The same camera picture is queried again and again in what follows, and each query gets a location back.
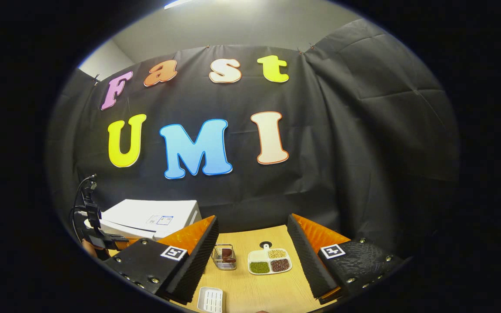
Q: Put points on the black backdrop cloth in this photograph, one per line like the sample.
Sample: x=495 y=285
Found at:
x=342 y=152

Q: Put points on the white divided plate with beans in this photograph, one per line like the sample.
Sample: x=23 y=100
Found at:
x=259 y=267

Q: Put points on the long ceiling light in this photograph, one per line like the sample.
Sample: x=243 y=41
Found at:
x=178 y=3

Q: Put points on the white microwave oven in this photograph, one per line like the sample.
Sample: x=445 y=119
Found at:
x=155 y=211

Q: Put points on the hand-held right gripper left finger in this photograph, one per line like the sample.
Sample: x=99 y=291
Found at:
x=194 y=269

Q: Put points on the black round table grommet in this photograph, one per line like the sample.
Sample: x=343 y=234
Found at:
x=262 y=242

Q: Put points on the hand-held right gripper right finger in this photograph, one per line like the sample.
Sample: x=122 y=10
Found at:
x=309 y=261

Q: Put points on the brown wooden spoon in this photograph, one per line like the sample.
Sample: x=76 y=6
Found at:
x=229 y=260

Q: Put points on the white rectangular dish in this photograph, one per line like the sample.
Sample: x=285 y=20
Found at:
x=210 y=300

